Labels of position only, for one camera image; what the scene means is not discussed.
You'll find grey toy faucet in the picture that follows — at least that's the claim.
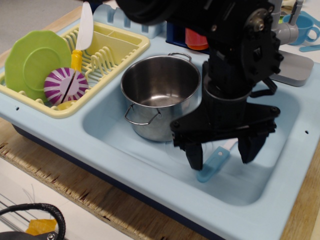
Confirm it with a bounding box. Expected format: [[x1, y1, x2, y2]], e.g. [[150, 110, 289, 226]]
[[269, 0, 314, 87]]

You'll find wooden board under sink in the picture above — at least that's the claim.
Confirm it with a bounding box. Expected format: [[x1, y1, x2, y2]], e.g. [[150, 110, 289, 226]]
[[0, 5, 320, 240]]

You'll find purple white toy ball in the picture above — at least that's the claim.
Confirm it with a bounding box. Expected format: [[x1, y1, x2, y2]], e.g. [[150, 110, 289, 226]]
[[43, 67, 89, 106]]

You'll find steel pot with handles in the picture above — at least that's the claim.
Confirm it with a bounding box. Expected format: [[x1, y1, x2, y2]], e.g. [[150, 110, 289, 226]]
[[120, 52, 202, 142]]

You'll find green plastic plate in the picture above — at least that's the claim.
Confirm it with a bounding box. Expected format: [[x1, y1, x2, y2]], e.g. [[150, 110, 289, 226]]
[[4, 30, 71, 102]]

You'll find white knife yellow handle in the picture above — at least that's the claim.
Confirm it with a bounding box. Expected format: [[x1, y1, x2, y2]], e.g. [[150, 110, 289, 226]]
[[71, 1, 94, 72]]

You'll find dark blue cup holder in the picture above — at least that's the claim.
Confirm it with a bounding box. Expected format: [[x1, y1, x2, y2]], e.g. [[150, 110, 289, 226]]
[[166, 22, 209, 54]]

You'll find blue plastic mug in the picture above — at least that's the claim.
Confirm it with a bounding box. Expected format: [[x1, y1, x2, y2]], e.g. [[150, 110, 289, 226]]
[[280, 15, 320, 46]]

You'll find black braided cable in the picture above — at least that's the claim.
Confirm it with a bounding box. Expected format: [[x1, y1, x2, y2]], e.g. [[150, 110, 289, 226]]
[[0, 203, 67, 238]]

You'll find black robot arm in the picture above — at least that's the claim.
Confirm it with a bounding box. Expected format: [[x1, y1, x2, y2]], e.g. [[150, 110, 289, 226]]
[[117, 0, 283, 170]]

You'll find yellow dish rack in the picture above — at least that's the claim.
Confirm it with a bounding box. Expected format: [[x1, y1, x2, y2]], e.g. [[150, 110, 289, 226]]
[[0, 22, 150, 119]]

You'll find white spoon blue handle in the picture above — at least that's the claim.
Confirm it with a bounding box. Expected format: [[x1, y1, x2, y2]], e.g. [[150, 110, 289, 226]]
[[196, 138, 238, 183]]

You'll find yellow tape piece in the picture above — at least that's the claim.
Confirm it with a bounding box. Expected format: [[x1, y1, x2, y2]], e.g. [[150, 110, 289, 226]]
[[25, 219, 57, 236]]

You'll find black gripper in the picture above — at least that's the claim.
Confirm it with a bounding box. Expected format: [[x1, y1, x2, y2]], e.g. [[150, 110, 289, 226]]
[[170, 82, 280, 171]]

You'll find red plastic cup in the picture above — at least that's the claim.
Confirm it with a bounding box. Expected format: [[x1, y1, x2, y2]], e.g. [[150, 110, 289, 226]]
[[184, 28, 209, 51]]

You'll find blue utensil on table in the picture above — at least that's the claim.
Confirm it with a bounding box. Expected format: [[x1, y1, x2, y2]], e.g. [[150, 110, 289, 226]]
[[299, 44, 320, 53]]

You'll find light blue toy sink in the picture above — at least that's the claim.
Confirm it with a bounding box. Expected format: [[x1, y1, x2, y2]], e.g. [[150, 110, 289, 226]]
[[0, 3, 320, 240]]

